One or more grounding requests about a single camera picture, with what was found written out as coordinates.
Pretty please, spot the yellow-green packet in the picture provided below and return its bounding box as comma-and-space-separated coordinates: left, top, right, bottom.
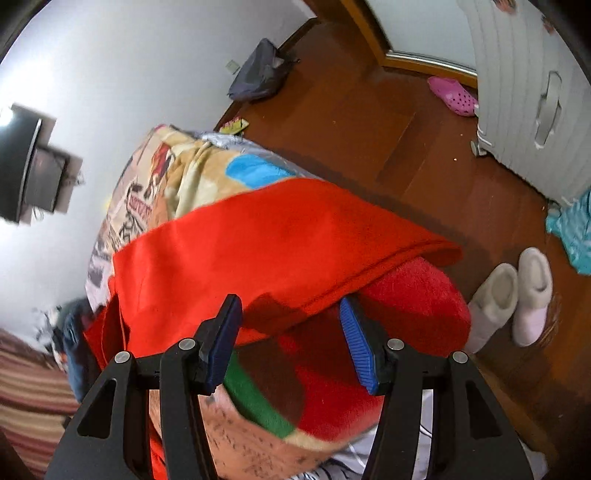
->
219, 117, 250, 136

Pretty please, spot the white wardrobe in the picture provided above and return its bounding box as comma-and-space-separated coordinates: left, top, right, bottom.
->
457, 0, 591, 209

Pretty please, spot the pink clog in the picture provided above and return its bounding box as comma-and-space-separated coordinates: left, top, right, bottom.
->
427, 76, 479, 118

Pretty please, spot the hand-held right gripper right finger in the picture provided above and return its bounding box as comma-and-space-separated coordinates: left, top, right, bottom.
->
339, 295, 550, 480

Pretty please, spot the blue garment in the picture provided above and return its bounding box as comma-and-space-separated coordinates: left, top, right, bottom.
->
51, 298, 103, 402

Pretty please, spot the teal cloth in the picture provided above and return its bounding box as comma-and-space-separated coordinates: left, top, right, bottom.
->
546, 189, 591, 277

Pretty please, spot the red garment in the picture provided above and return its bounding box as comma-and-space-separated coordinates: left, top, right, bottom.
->
83, 178, 463, 480

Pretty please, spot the printed blanket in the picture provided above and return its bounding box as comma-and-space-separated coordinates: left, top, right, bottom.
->
85, 124, 472, 480

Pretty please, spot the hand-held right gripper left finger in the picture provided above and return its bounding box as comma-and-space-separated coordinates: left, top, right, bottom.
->
44, 294, 243, 480

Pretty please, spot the white fluffy slipper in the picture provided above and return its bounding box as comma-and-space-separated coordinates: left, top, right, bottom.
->
464, 263, 519, 354
512, 248, 554, 348

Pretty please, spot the grey bag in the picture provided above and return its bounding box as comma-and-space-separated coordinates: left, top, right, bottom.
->
228, 38, 301, 102

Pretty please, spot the wall-mounted television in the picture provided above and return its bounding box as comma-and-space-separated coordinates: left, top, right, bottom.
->
0, 104, 85, 225

